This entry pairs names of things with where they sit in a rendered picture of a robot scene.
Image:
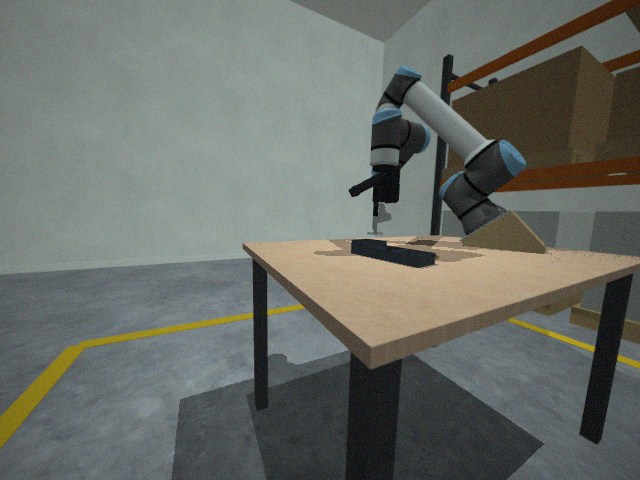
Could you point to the dark grey rack of bins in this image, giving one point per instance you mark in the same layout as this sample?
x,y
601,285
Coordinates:
x,y
379,249

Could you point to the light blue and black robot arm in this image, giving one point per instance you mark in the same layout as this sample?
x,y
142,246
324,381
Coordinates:
x,y
488,169

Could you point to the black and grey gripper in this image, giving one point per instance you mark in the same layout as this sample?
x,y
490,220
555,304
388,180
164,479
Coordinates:
x,y
389,187

